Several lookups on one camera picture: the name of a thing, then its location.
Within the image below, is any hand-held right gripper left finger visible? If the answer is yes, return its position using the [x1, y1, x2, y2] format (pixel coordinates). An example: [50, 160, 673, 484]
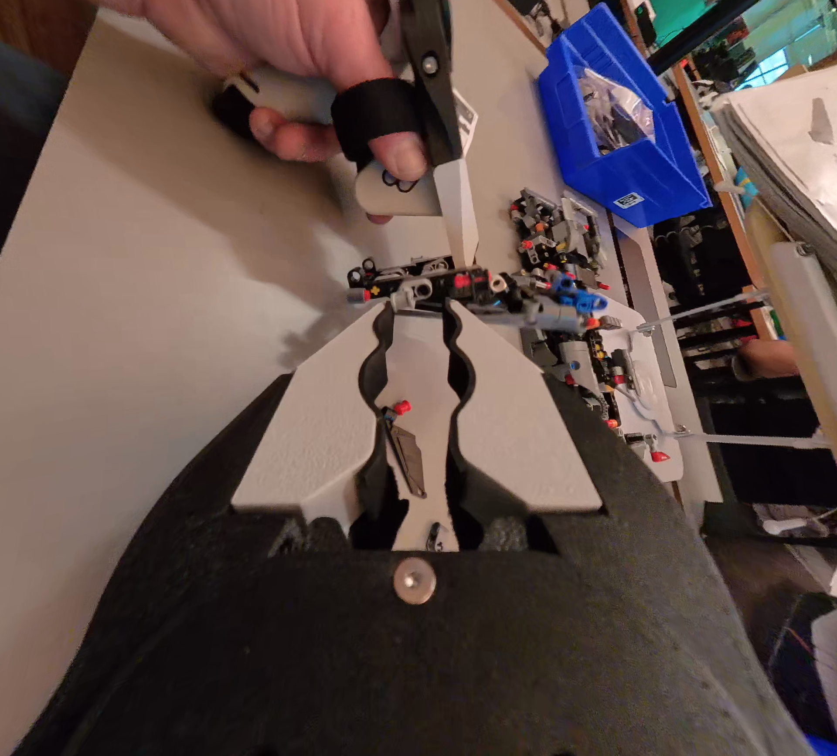
[230, 302, 401, 536]

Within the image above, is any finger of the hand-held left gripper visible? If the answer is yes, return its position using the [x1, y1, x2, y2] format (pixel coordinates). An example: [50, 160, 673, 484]
[432, 156, 483, 268]

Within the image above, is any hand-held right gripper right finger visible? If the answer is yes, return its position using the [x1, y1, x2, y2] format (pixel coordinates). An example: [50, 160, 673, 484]
[443, 298, 604, 536]

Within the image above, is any small black lego subassembly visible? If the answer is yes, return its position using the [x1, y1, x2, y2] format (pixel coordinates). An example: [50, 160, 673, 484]
[347, 256, 606, 333]

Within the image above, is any black lego panel piece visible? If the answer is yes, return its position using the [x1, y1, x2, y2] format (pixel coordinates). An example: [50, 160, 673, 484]
[382, 415, 428, 499]

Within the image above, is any large lego car chassis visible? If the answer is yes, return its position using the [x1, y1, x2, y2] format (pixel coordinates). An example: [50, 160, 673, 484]
[510, 187, 672, 464]

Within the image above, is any white book stand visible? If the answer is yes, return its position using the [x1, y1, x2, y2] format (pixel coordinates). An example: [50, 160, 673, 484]
[613, 200, 837, 503]

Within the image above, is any blue parts bin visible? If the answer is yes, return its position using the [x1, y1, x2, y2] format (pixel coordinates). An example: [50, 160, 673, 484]
[538, 3, 714, 229]

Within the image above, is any clear plastic bag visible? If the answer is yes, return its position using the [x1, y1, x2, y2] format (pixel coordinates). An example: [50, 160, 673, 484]
[575, 66, 656, 150]

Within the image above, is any open instruction booklet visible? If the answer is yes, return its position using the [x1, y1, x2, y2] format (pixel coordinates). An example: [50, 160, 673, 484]
[709, 66, 837, 247]

